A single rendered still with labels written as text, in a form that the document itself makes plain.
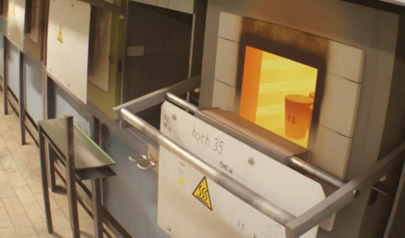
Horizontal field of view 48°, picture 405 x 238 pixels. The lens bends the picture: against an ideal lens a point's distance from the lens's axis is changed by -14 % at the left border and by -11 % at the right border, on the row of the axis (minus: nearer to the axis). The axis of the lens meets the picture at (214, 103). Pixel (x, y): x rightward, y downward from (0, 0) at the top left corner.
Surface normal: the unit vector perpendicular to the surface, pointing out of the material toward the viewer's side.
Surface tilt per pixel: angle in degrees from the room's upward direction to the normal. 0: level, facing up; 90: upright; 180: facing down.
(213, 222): 90
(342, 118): 90
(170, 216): 90
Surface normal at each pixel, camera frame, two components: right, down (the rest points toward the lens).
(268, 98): 0.57, 0.28
